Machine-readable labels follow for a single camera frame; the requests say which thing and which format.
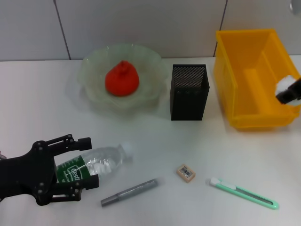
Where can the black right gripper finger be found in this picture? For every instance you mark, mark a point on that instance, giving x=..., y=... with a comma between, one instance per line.
x=291, y=93

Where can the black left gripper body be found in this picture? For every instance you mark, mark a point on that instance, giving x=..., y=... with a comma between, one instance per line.
x=28, y=174

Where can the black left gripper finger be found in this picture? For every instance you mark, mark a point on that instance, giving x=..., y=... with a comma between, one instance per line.
x=70, y=144
x=75, y=189

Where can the white paper ball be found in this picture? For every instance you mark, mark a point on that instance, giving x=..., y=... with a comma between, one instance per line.
x=284, y=83

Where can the clear water bottle green label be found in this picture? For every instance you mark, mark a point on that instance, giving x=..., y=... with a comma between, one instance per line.
x=103, y=160

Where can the grey marker pen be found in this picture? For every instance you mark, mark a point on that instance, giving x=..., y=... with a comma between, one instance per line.
x=131, y=190

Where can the red tomato-shaped object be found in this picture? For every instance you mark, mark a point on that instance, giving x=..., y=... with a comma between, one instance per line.
x=122, y=80

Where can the mint green utility knife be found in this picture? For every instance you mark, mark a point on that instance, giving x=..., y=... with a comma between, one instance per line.
x=235, y=189

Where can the beige eraser with barcode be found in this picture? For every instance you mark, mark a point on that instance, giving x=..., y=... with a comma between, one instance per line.
x=185, y=173

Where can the black mesh pen holder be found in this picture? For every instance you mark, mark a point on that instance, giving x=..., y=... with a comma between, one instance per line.
x=188, y=103

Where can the green glass fruit bowl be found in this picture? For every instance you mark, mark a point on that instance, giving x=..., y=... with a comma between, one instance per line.
x=145, y=70

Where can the yellow plastic bin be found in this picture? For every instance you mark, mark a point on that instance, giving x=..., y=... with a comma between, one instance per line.
x=254, y=77

